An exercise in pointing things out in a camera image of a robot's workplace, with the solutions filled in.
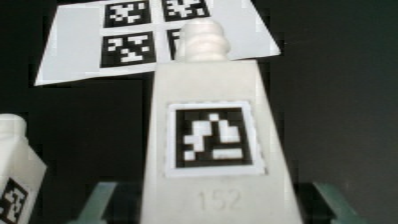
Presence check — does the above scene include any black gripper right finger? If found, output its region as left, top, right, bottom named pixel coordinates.
left=294, top=182, right=369, bottom=224

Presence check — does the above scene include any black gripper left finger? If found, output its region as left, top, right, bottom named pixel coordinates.
left=67, top=182, right=141, bottom=224

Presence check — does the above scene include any white stool leg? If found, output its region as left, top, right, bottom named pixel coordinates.
left=140, top=18, right=303, bottom=224
left=0, top=114, right=45, bottom=224

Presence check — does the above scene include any white marker sheet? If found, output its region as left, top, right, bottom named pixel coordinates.
left=33, top=0, right=280, bottom=86

